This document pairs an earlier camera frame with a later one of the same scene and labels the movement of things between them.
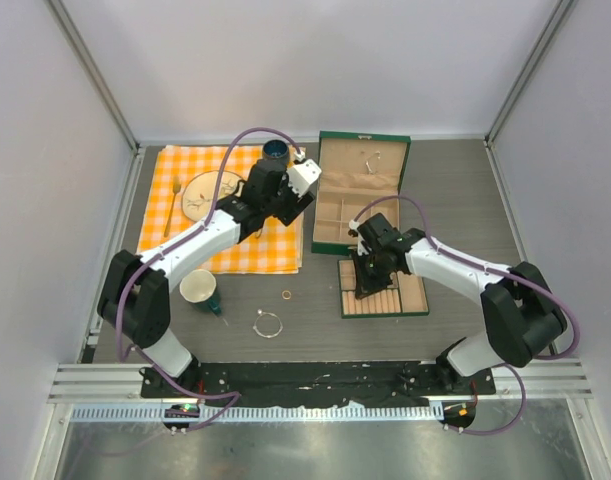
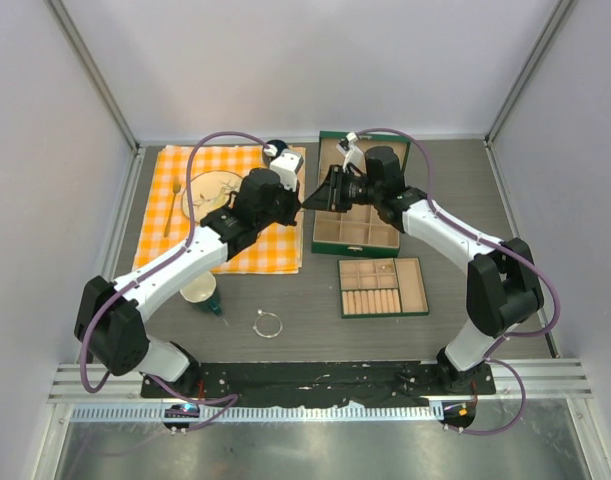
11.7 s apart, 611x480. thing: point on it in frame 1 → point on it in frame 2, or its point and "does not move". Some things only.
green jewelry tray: (406, 296) does not move
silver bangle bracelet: (261, 313) does not move
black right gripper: (366, 285) → (339, 178)
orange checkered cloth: (274, 248) does not move
